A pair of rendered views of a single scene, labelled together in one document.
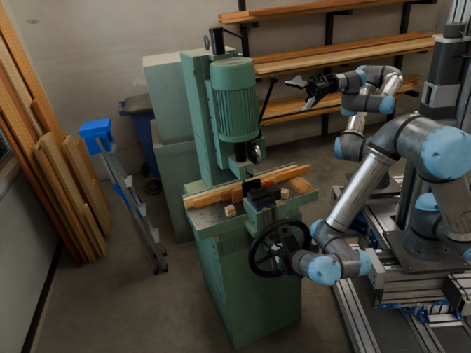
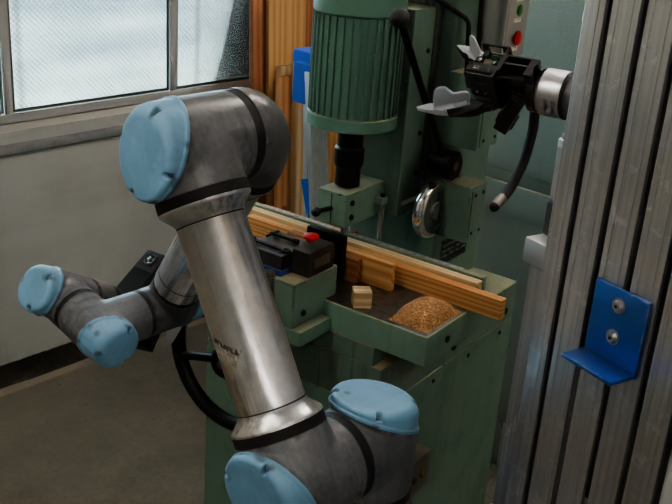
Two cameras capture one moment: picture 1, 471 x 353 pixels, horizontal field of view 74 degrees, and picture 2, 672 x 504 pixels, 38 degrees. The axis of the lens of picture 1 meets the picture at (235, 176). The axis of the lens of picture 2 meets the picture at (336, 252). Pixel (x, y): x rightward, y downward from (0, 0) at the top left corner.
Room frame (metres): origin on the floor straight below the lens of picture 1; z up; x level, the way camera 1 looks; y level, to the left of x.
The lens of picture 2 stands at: (0.19, -1.52, 1.68)
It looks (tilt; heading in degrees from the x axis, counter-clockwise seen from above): 22 degrees down; 54
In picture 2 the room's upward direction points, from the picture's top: 4 degrees clockwise
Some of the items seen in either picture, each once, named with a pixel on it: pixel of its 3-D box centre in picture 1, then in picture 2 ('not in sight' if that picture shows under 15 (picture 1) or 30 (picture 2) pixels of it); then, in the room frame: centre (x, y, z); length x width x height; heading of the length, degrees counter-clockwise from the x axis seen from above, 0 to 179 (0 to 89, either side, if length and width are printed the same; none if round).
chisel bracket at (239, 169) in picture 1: (240, 167); (351, 203); (1.30, -0.03, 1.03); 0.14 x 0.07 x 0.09; 19
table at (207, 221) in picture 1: (256, 207); (312, 293); (1.18, -0.08, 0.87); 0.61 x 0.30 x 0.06; 109
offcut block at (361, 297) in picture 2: (284, 193); (361, 297); (1.20, -0.22, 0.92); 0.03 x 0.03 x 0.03; 63
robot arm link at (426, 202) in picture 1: (434, 213); (368, 437); (0.86, -0.69, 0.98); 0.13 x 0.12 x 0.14; 12
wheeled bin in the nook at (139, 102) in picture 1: (162, 141); not in sight; (3.07, 0.72, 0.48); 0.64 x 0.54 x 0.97; 105
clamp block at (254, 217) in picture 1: (264, 209); (286, 285); (1.10, -0.11, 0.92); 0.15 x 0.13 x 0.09; 109
